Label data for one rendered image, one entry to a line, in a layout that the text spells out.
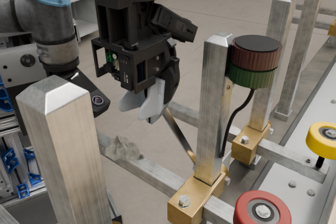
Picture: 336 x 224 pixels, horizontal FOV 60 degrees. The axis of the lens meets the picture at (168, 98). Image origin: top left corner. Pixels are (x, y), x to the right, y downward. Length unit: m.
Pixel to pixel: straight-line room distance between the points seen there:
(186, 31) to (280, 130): 0.62
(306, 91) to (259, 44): 0.85
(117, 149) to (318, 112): 0.87
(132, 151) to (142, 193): 1.06
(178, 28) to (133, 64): 0.10
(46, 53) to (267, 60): 0.40
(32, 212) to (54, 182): 1.18
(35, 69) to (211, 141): 0.51
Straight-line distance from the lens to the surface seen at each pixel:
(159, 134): 1.98
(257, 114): 0.72
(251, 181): 0.79
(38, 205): 1.44
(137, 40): 0.35
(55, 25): 0.56
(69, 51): 0.59
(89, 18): 3.71
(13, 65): 0.80
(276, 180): 0.93
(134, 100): 0.43
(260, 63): 0.36
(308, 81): 1.29
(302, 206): 0.89
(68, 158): 0.22
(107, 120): 2.15
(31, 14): 0.57
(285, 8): 0.61
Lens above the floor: 1.28
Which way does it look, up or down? 33 degrees down
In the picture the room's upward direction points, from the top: straight up
